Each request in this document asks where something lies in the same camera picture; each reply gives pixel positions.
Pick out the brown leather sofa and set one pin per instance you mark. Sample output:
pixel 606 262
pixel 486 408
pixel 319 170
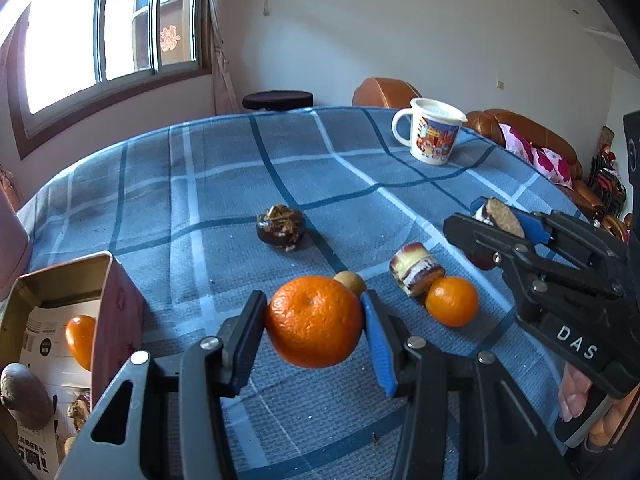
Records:
pixel 550 140

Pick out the cream cake roll slice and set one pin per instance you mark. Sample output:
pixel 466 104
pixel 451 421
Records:
pixel 415 267

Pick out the pink metal tin box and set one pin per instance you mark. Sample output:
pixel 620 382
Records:
pixel 122 320

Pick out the dark round stool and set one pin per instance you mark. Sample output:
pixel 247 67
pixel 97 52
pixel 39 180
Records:
pixel 277 100

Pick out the large orange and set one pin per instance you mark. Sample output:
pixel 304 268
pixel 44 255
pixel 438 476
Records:
pixel 315 322

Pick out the red paper window decoration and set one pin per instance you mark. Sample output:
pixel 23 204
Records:
pixel 170 39

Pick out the white cartoon mug with lid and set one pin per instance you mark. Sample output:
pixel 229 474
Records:
pixel 432 135

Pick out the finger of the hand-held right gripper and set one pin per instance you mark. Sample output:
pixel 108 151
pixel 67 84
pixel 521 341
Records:
pixel 480 232
pixel 532 227

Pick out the round brown-topped cake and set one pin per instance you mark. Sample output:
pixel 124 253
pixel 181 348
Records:
pixel 502 217

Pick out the brown leather armchair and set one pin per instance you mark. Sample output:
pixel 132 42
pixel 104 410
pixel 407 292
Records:
pixel 385 92

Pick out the dark chocolate pastry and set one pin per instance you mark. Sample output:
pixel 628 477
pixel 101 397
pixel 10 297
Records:
pixel 281 227

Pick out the pink electric kettle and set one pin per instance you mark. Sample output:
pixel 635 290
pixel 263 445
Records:
pixel 12 250

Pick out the dark cluttered rack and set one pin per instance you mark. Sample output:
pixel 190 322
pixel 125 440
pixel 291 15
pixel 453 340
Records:
pixel 607 175

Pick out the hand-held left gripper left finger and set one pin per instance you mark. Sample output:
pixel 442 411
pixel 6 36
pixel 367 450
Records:
pixel 245 340

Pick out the blue plaid tablecloth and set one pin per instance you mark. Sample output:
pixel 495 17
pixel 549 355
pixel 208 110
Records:
pixel 200 200

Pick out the pink curtain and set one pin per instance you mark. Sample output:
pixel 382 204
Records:
pixel 220 60

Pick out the small yellow fruit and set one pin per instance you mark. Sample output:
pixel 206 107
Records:
pixel 351 281

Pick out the sliding glass window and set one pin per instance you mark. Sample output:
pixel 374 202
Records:
pixel 65 35

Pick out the brown nut pastry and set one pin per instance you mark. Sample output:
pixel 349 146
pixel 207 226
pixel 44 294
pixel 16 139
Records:
pixel 80 412

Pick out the printed paper leaflet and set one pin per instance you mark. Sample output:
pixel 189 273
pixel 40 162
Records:
pixel 45 330

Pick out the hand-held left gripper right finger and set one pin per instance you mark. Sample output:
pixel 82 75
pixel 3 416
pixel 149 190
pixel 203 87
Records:
pixel 380 345

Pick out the person's right hand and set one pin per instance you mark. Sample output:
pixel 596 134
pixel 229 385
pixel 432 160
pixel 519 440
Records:
pixel 575 395

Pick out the purple brown fruit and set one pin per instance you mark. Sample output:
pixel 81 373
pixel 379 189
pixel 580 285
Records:
pixel 25 395

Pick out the pink floral cloth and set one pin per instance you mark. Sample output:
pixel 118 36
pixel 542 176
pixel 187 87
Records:
pixel 540 157

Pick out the small orange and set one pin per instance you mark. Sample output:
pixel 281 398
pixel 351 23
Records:
pixel 452 301
pixel 82 342

